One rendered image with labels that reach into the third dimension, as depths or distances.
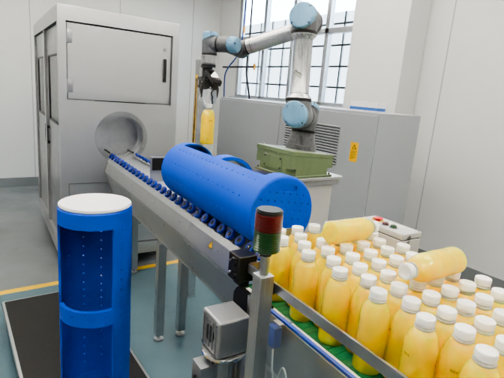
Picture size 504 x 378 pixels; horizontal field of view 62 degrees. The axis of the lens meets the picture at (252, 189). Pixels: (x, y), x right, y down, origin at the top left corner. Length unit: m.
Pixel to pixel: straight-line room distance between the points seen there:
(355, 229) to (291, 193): 0.34
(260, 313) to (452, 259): 0.49
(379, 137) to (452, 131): 1.22
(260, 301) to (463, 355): 0.42
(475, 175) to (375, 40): 1.57
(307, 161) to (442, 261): 0.98
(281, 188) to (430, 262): 0.62
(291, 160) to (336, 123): 1.51
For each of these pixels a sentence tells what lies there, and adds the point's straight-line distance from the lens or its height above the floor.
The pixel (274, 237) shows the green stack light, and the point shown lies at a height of 1.20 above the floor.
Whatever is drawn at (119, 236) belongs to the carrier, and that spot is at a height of 0.92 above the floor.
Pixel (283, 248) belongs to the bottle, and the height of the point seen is 1.07.
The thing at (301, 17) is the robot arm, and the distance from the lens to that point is 1.94.
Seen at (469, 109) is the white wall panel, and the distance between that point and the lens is 4.17.
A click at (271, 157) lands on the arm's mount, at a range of 1.97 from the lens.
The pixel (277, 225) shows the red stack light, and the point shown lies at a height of 1.23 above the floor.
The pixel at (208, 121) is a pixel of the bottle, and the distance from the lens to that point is 2.12.
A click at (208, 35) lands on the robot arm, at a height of 1.76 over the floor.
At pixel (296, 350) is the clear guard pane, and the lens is 1.11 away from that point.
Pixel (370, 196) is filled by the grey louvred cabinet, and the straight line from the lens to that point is 3.20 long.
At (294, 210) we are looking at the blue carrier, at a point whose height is 1.10.
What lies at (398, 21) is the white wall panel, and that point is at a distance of 4.33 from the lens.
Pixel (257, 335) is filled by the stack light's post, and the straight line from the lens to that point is 1.05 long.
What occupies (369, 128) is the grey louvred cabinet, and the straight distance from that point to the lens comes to 3.12.
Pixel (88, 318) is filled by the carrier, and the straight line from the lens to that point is 1.83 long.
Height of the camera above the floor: 1.51
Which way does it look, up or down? 13 degrees down
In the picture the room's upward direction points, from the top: 5 degrees clockwise
